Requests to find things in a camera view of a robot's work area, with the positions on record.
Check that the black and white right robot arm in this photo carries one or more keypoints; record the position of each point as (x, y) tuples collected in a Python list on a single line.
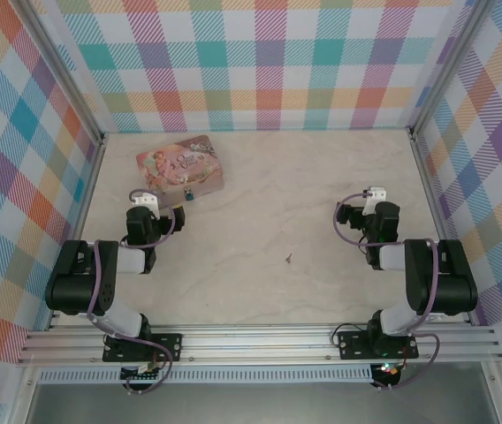
[(450, 287)]

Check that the aluminium table side rail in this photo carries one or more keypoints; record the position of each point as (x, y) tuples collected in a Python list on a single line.
[(84, 212), (438, 212)]

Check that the right controller circuit board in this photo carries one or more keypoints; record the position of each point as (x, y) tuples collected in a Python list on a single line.
[(385, 372)]

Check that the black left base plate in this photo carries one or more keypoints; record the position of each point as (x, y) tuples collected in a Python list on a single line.
[(171, 349)]

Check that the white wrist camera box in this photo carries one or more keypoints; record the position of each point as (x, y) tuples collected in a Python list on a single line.
[(146, 201), (374, 197)]

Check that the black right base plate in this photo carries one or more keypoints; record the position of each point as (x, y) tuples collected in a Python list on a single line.
[(352, 346)]

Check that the aluminium frame post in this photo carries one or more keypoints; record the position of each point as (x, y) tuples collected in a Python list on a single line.
[(450, 66), (65, 75)]

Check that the grey metal panel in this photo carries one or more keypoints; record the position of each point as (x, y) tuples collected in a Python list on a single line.
[(255, 404)]

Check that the controller circuit board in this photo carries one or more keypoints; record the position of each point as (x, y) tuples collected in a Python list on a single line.
[(385, 372), (140, 373)]

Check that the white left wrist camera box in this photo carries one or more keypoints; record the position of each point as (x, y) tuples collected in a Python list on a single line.
[(146, 201)]

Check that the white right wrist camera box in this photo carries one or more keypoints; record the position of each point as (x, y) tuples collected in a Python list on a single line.
[(374, 197)]

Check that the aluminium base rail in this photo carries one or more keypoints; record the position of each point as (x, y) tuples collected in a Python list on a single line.
[(255, 344)]

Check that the left controller circuit board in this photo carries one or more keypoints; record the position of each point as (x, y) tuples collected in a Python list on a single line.
[(140, 373)]

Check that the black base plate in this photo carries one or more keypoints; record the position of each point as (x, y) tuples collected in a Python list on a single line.
[(352, 346), (171, 349)]

